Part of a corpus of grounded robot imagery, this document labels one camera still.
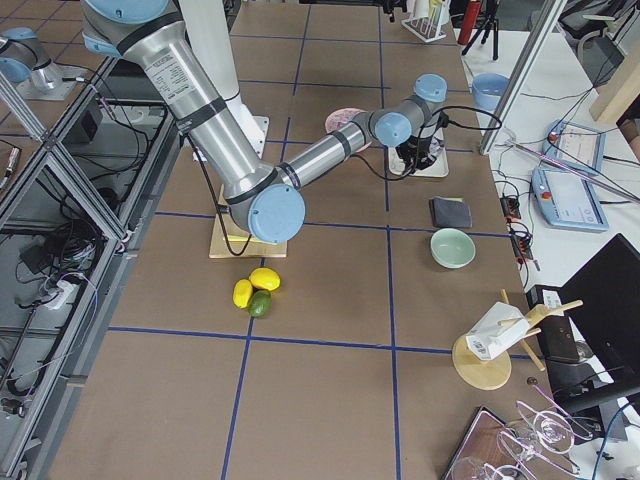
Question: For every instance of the black monitor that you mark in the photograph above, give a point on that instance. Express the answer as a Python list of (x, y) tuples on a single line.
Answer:
[(608, 320)]

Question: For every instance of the green bowl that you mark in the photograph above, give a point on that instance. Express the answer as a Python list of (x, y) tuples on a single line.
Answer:
[(452, 248)]

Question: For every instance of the grey folded cloth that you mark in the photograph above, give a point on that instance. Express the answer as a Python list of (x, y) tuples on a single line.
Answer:
[(450, 213)]

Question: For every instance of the red bottle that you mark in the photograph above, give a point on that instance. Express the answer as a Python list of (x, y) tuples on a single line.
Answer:
[(469, 20)]

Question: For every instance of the aluminium frame post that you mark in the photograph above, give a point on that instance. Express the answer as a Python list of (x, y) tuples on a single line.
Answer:
[(549, 15)]

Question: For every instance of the yellow lemon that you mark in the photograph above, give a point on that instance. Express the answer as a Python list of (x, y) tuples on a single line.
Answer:
[(242, 293), (265, 278)]

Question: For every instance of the upside-down wine glass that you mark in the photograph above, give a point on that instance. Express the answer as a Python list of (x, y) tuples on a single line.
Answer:
[(539, 434)]

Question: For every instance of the black tripod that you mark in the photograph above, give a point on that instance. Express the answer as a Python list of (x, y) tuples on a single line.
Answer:
[(490, 26)]

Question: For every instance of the white carton box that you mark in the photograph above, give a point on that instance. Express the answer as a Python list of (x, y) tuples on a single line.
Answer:
[(500, 327)]

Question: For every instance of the pink bowl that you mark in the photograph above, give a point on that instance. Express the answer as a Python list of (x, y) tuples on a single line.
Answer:
[(343, 135)]

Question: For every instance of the white wire cup rack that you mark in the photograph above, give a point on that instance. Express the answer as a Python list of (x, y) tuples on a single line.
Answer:
[(427, 18)]

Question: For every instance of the wooden cutting board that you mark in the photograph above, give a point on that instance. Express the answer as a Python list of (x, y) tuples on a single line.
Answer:
[(238, 238)]

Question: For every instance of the teach pendant tablet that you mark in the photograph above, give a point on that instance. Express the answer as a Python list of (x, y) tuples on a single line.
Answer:
[(567, 201), (575, 145)]

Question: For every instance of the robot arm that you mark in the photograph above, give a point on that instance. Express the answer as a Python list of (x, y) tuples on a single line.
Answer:
[(183, 47)]

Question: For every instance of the clear ice cubes pile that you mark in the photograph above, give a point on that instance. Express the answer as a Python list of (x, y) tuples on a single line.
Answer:
[(340, 118)]

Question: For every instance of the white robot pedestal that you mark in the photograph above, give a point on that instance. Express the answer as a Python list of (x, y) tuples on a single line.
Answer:
[(250, 125)]

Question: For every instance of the cream bear tray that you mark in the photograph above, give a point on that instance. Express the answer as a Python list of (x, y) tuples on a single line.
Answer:
[(439, 169)]

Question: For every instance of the wooden cup stand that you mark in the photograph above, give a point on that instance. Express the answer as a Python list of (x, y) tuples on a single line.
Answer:
[(491, 375)]

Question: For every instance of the blue bowl on desk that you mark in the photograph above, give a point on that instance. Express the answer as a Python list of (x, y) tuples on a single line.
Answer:
[(487, 90)]

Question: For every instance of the green lime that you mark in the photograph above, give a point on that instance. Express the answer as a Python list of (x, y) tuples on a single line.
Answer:
[(260, 303)]

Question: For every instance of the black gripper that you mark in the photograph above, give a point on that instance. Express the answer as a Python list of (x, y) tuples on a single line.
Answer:
[(418, 151), (392, 5)]

